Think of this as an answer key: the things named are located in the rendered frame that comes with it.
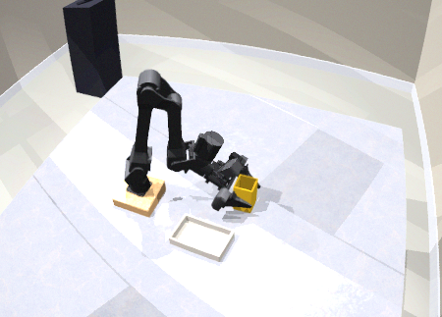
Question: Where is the yellow square cup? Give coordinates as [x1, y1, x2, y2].
[233, 175, 258, 213]

